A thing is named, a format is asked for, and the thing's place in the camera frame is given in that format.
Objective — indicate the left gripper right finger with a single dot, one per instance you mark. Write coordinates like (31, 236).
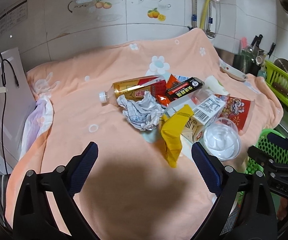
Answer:
(211, 175)

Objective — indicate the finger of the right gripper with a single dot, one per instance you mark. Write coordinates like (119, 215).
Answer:
(278, 140)
(260, 157)

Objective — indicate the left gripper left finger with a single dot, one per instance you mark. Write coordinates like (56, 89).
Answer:
(79, 168)

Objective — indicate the white plastic cup lid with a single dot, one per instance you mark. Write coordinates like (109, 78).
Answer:
(221, 139)

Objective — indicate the white milk carton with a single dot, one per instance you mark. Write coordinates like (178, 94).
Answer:
(203, 115)

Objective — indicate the yellow snack wrapper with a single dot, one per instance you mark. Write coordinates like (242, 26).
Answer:
(170, 130)

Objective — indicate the green perforated plastic basket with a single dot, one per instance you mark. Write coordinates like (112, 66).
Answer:
(280, 155)

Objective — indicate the green dish rack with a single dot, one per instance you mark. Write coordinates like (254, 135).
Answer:
(276, 75)

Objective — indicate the steel bowl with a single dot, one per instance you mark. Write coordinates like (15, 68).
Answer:
(282, 64)

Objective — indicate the dark utensil holder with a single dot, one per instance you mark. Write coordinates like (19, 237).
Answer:
(246, 63)

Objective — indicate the orange snack wrapper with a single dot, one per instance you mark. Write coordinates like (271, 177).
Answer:
(163, 99)

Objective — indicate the white green paper cup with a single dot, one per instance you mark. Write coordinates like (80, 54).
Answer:
(211, 83)

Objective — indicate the black snack box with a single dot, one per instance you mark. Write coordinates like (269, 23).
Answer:
(184, 88)

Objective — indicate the crumpled white paper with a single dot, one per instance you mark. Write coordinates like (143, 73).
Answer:
(144, 114)

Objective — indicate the white ceramic dish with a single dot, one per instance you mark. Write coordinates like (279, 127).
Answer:
(232, 72)

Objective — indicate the peach floral towel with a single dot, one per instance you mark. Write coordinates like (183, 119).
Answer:
(131, 192)

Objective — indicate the white appliance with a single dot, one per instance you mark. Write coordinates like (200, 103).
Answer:
(16, 104)

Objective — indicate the amber tea bottle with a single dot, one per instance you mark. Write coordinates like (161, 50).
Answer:
(134, 89)

